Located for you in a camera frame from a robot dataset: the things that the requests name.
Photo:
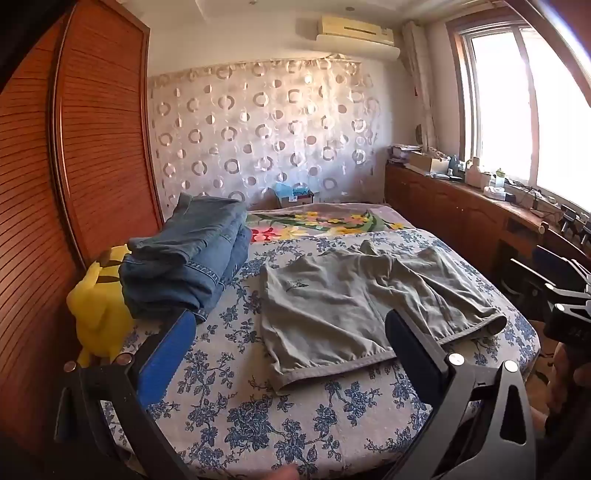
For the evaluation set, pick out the pale window curtain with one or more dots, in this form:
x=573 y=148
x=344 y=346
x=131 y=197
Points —
x=422 y=83

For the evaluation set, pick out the dark plastic bottle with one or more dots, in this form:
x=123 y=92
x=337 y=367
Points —
x=453 y=167

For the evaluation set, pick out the wooden side cabinet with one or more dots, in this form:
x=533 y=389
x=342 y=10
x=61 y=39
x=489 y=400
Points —
x=443 y=207

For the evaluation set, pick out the white air conditioner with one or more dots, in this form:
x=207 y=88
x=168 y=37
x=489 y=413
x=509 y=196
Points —
x=355 y=34

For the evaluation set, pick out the grey shorts pants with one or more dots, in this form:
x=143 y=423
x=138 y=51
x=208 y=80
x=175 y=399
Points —
x=351 y=314

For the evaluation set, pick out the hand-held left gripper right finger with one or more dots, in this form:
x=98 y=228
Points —
x=411 y=339

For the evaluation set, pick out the stack of papers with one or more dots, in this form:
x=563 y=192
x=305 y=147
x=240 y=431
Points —
x=402 y=153

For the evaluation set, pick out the bed with blue floral sheet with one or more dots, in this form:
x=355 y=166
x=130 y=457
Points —
x=240 y=415

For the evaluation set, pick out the wooden chair with dark back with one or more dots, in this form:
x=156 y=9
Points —
x=554 y=261

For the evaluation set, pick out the blue tissue box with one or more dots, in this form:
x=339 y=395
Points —
x=293 y=193

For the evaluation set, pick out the wooden slatted wardrobe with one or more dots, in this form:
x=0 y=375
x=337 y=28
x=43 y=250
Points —
x=55 y=184

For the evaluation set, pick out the window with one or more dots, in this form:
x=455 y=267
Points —
x=531 y=101

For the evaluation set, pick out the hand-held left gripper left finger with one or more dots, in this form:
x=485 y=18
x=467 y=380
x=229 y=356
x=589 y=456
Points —
x=166 y=357

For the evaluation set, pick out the yellow plush toy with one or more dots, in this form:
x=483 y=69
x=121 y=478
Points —
x=99 y=314

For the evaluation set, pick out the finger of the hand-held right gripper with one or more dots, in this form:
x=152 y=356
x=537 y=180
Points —
x=531 y=274
x=570 y=293

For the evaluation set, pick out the white plastic bottle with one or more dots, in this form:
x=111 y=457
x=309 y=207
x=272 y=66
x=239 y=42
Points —
x=473 y=174

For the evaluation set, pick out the folded blue jeans stack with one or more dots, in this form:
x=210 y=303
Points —
x=184 y=258

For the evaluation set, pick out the cardboard box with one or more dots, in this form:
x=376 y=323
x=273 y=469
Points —
x=427 y=162

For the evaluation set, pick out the circle patterned wall curtain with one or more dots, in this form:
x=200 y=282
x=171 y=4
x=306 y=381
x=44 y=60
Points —
x=268 y=134

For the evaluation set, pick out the colourful flower blanket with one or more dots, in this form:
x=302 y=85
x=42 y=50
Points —
x=323 y=221

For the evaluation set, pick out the person's right hand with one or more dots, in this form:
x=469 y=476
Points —
x=565 y=374

